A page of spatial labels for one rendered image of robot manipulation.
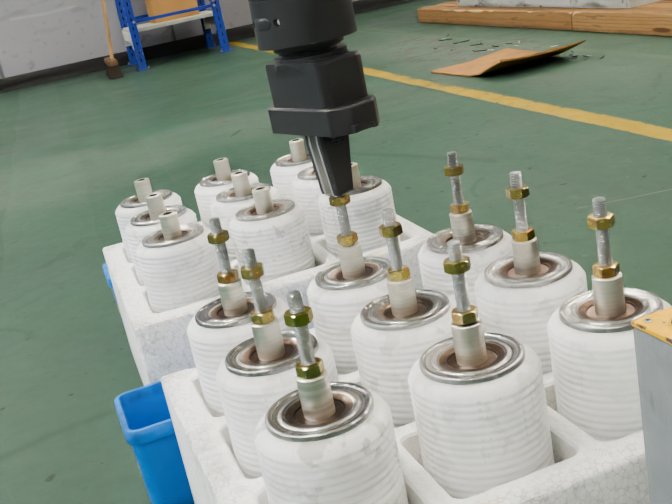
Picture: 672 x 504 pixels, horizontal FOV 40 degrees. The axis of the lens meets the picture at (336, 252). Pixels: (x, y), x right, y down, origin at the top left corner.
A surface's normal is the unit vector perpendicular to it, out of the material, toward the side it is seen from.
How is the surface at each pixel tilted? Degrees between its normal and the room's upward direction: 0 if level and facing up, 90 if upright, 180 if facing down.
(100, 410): 0
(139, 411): 88
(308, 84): 90
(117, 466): 0
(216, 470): 0
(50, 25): 90
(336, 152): 90
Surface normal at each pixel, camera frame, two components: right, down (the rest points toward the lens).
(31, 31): 0.30, 0.25
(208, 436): -0.18, -0.93
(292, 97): -0.77, 0.33
